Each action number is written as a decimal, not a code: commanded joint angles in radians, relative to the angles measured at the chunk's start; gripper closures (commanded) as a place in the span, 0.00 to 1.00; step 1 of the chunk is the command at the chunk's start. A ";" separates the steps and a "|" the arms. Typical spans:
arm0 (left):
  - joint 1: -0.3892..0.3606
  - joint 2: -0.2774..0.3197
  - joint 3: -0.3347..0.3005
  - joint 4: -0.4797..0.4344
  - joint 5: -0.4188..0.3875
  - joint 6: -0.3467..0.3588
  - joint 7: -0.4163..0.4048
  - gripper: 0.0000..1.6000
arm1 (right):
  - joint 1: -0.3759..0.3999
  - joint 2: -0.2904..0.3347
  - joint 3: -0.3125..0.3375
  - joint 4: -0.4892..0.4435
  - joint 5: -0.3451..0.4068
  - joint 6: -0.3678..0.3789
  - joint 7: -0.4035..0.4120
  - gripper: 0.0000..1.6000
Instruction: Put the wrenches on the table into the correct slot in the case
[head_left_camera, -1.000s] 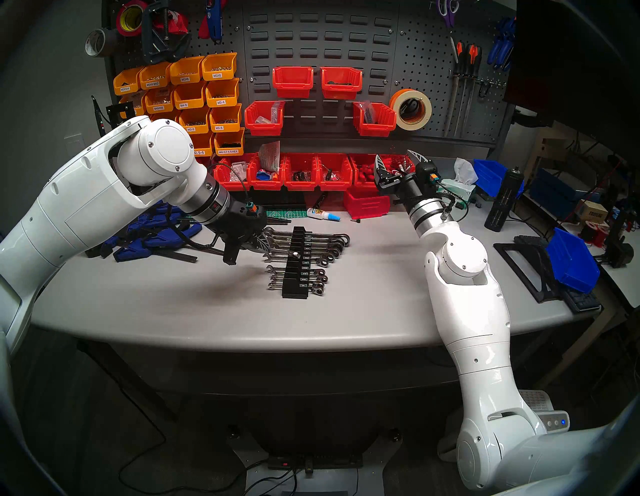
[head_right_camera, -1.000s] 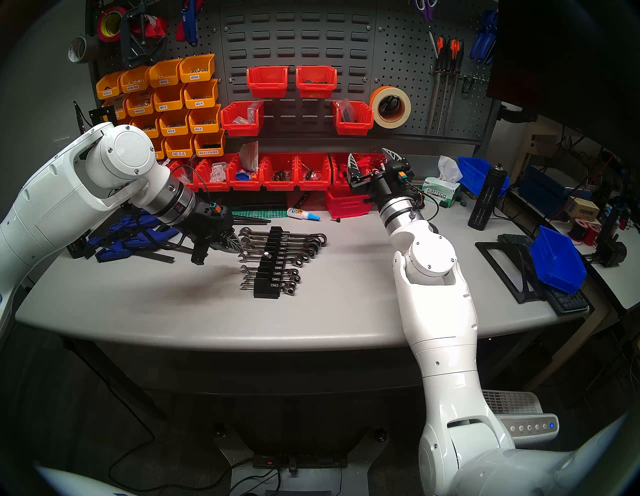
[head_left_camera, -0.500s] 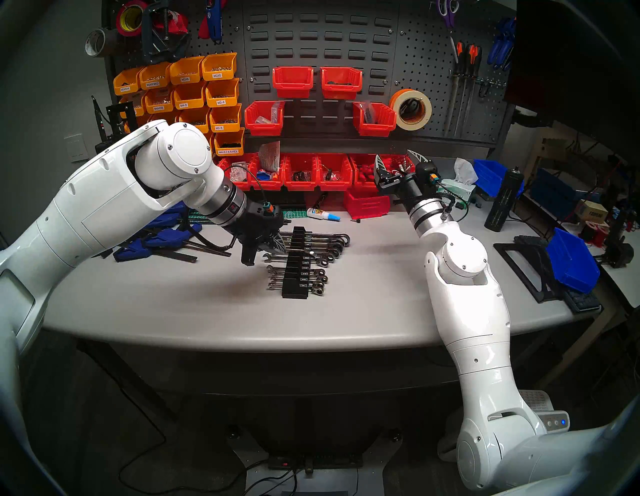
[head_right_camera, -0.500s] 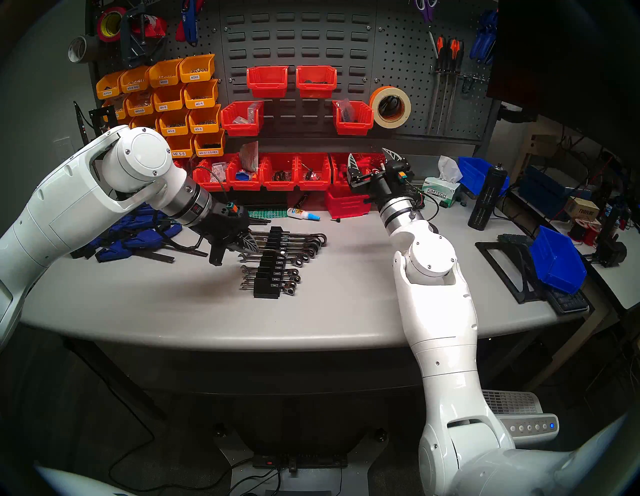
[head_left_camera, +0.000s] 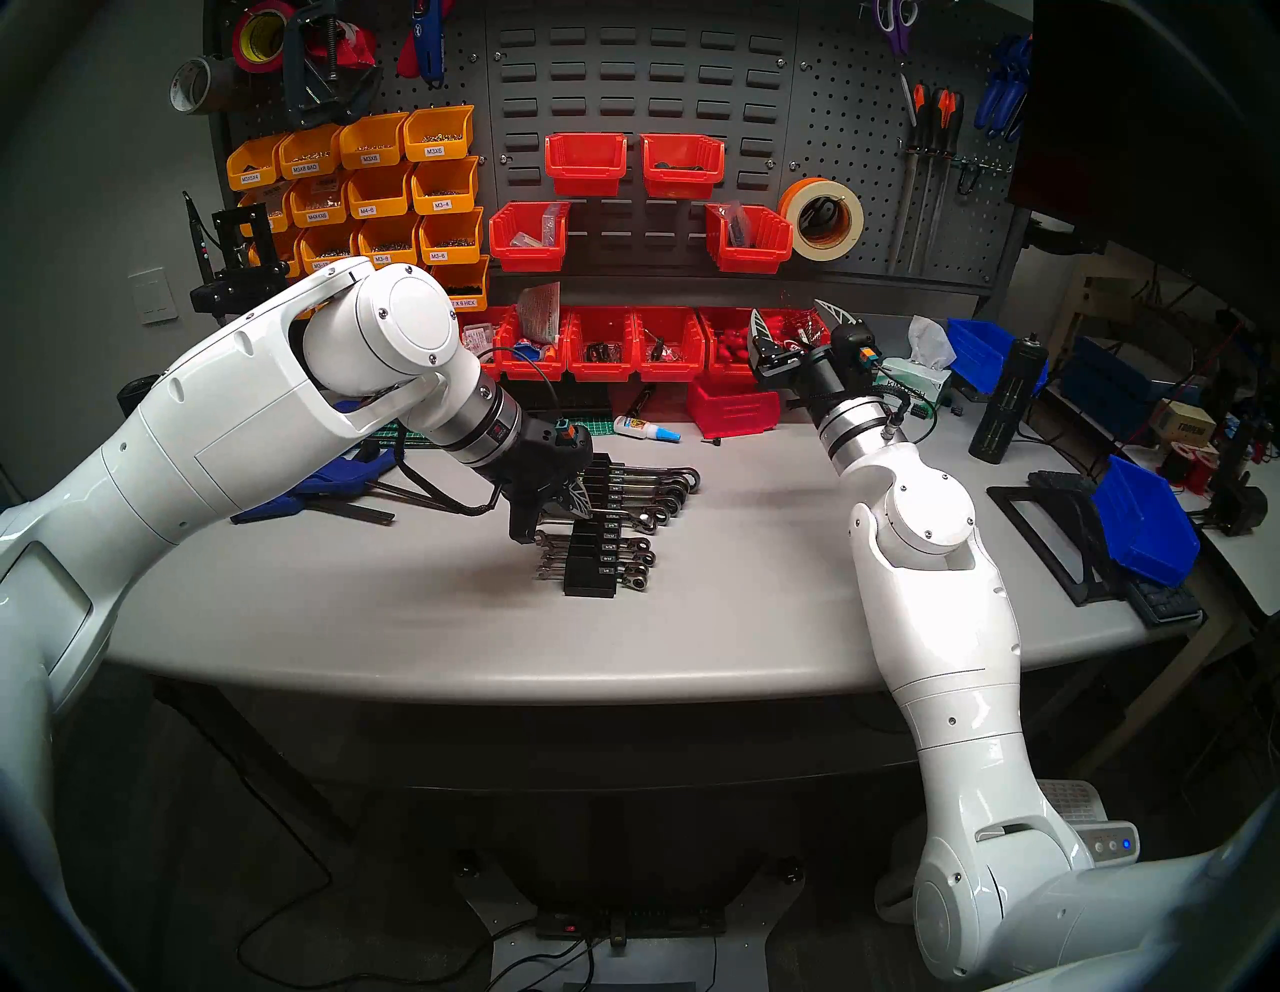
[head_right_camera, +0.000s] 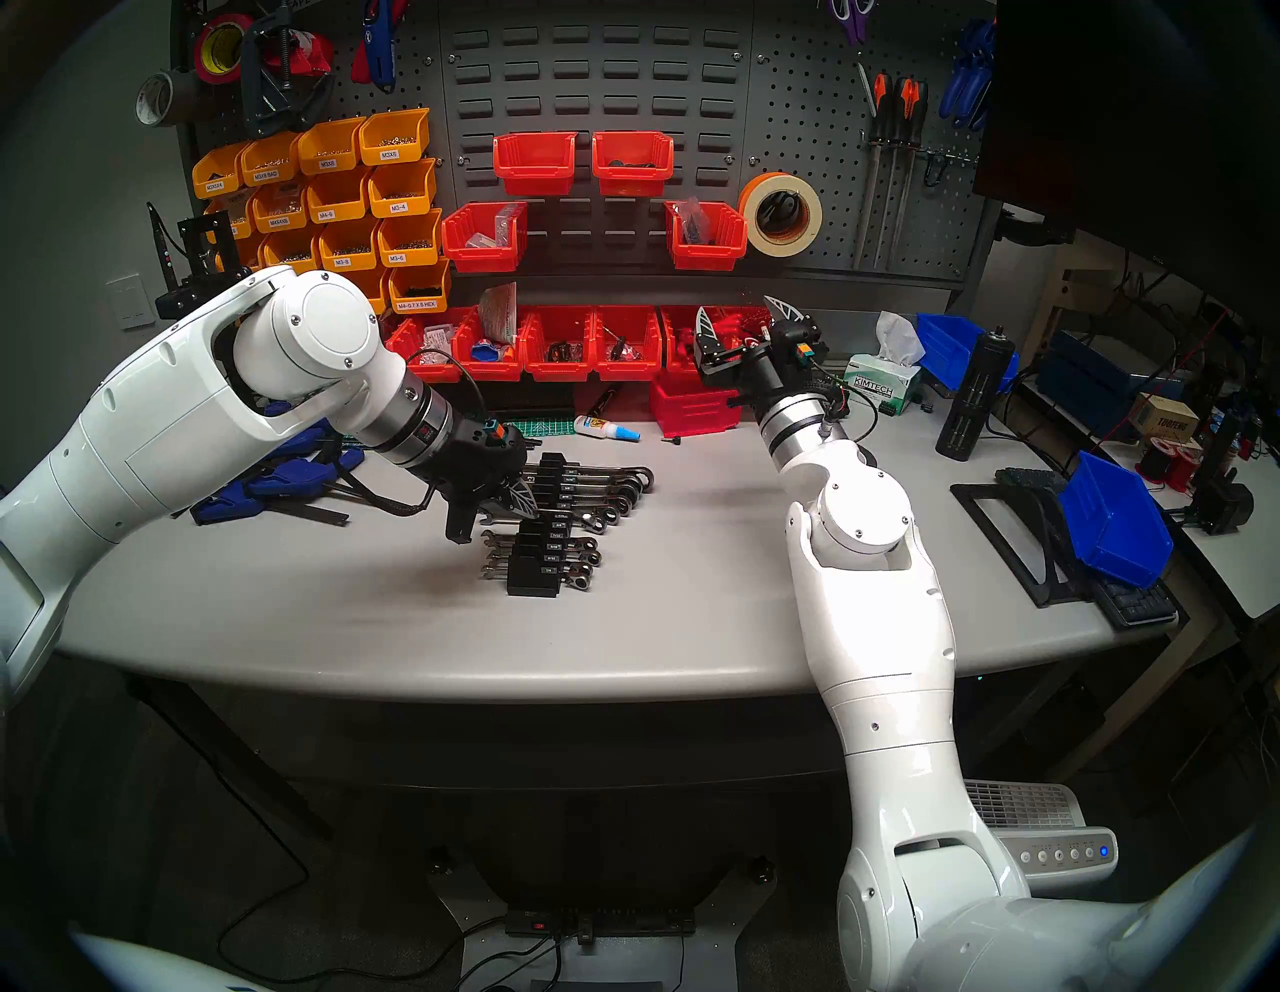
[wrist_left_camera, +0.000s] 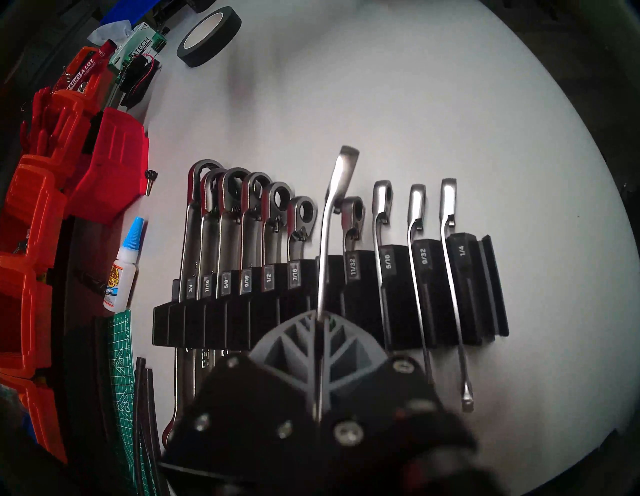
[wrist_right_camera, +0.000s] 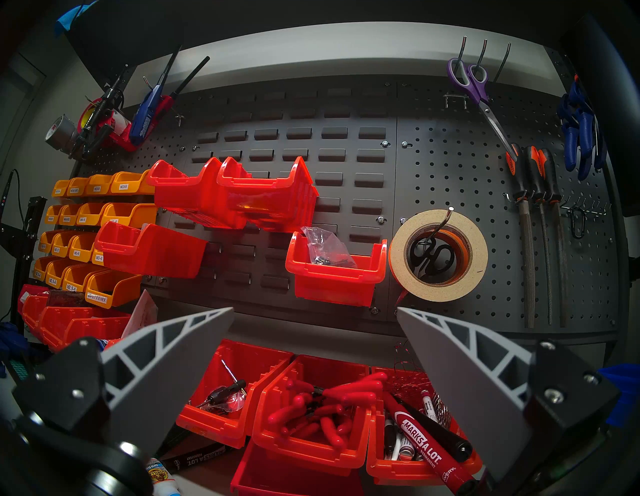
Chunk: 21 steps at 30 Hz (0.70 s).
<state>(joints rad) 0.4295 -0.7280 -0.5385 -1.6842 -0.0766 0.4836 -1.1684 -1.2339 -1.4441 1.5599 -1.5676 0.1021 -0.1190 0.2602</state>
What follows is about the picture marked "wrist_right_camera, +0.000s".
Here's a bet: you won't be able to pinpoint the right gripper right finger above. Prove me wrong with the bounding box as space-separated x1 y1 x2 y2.
397 307 621 491

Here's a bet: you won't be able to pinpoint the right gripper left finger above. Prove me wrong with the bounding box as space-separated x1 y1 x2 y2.
12 307 234 453

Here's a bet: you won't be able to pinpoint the white marker red cap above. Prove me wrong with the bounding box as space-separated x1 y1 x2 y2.
420 390 441 423

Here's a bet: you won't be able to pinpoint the black thick marker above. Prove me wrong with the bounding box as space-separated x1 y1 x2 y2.
395 395 473 463

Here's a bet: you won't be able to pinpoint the tall clear parts bag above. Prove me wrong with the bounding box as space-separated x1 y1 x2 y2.
121 290 159 340

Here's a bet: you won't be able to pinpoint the red Marks-A-Lot marker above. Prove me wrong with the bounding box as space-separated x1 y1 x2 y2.
382 392 476 496

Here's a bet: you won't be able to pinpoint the small bag black parts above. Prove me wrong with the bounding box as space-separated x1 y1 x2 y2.
197 382 248 416

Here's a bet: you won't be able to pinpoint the thin metal screwdriver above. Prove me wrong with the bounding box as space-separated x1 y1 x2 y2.
221 359 247 388

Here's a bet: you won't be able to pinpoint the white glue bottle blue cap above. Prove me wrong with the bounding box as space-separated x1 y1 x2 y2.
145 457 181 496

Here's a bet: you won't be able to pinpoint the yellow screw bin M4-0.7 hex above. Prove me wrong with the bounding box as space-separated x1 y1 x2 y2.
84 270 143 309

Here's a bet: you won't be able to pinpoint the beige masking tape roll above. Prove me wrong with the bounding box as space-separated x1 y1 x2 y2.
388 209 489 303

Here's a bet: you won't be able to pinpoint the clear plastic parts bag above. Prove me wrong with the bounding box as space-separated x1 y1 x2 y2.
47 291 93 307
301 226 357 268

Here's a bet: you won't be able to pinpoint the yellow screw bin M2.5-5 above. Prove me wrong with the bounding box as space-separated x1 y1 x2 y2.
61 263 103 294

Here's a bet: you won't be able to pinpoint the yellow screw bin M2.5-6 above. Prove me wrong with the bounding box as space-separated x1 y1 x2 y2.
45 258 76 290

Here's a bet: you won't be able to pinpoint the blue plastic bin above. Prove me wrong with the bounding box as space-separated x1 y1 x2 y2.
597 364 640 428

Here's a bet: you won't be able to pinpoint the yellow screw bin M3-8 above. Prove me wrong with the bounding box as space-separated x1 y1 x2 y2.
68 232 100 263

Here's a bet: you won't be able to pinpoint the yellow screw bin M3-12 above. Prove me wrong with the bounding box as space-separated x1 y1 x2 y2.
50 230 76 258

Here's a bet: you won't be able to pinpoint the yellow screw bin M3-4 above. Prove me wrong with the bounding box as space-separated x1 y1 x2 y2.
101 202 158 228

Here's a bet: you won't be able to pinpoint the yellow screw bin M4-6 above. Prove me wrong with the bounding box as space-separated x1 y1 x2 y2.
75 202 112 227

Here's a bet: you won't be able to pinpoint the black articulated holder stand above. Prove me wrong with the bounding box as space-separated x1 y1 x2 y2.
0 170 48 321

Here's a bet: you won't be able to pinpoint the orange black screwdriver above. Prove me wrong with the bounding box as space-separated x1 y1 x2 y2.
505 144 537 330
539 148 570 328
525 146 555 326

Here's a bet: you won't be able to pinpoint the red hanging tool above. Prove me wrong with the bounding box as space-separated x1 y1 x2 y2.
97 107 143 153

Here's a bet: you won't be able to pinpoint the grey tape roll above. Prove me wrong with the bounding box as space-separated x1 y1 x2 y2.
45 114 81 151

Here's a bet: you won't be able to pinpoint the black hanging clamp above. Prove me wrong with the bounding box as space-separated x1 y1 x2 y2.
70 65 128 161

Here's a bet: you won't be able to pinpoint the blue red hand tool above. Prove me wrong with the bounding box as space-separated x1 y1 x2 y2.
129 45 183 146

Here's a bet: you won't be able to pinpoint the red long-neck lighter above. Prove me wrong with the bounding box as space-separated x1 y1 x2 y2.
150 56 211 121

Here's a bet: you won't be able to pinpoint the red yellow tape roll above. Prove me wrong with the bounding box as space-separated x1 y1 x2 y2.
77 98 108 133

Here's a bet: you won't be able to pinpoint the purple scissors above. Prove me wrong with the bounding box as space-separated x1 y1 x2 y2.
446 57 518 161

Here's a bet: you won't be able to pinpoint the grey workbench top shelf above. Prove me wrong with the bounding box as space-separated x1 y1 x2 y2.
122 21 568 108

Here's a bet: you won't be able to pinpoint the grey wire coil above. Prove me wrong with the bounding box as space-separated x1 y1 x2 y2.
431 392 452 428

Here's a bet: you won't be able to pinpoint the red thin wire tangle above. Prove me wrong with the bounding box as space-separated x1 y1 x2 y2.
392 342 426 396

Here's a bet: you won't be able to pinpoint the red handled tool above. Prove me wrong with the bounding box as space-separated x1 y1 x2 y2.
285 378 321 396
330 391 378 407
322 371 388 401
320 416 348 451
267 402 308 428

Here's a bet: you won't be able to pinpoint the black handled scissors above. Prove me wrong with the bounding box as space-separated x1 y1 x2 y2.
409 207 457 278

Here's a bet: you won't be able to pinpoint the grey tool wall panel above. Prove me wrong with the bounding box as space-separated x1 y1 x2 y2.
75 75 626 341

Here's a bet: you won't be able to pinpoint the blue handled pliers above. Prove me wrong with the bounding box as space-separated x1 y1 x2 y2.
557 75 608 182

